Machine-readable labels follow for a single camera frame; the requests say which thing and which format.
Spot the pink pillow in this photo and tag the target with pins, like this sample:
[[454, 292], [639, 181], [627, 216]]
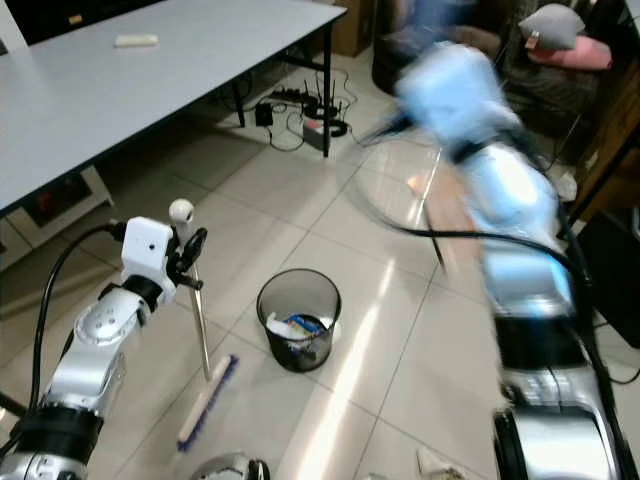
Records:
[[575, 56]]

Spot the white crumpled paper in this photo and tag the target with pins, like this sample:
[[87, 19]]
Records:
[[280, 328]]

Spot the small white oblong object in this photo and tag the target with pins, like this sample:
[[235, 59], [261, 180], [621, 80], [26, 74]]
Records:
[[136, 41]]

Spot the black router with antennas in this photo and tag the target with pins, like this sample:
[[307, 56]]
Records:
[[318, 108]]

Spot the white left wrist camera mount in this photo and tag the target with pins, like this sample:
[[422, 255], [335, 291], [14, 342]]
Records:
[[148, 248]]

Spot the low white shelf unit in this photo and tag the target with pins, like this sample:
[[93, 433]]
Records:
[[75, 205]]

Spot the black power adapter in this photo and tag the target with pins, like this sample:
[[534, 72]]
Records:
[[263, 113]]

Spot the brown cardboard box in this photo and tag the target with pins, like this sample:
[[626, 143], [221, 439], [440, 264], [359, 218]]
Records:
[[355, 25]]

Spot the grey pillow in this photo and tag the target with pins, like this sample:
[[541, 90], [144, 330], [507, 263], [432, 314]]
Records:
[[552, 24]]

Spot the blue wrapper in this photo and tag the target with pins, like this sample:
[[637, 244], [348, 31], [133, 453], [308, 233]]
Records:
[[308, 324]]

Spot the grey table with black legs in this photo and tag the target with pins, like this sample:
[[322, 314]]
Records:
[[160, 90]]

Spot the black mesh waste bin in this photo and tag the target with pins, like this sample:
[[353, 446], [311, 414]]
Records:
[[298, 345]]

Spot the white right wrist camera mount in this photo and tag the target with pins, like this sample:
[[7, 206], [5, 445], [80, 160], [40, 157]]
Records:
[[450, 90]]

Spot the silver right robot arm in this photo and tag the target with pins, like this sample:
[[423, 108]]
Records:
[[530, 280]]

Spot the black box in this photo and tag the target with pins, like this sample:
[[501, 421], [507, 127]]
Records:
[[610, 270]]

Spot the brown wooden cabinet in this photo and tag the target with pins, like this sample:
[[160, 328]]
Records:
[[610, 150]]

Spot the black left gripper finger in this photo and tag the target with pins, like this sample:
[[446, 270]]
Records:
[[196, 245], [193, 282]]

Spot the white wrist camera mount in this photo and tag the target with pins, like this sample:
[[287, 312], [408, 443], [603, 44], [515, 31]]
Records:
[[148, 248], [450, 90]]

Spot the black slanted metal leg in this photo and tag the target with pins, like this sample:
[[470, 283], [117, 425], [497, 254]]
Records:
[[10, 403]]

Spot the broom with purple bristles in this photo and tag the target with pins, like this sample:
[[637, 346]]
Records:
[[202, 330]]

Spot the power strip with red switch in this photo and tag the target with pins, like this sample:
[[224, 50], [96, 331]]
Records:
[[315, 135]]

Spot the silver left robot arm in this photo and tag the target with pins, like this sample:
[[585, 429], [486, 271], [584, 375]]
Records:
[[95, 350]]

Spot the dark brown armchair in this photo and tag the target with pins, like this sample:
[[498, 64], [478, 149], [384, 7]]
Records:
[[395, 55]]

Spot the grey robot foot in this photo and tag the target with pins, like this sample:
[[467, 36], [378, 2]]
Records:
[[232, 468]]

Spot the tan paper scrap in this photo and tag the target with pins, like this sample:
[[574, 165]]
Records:
[[442, 467]]

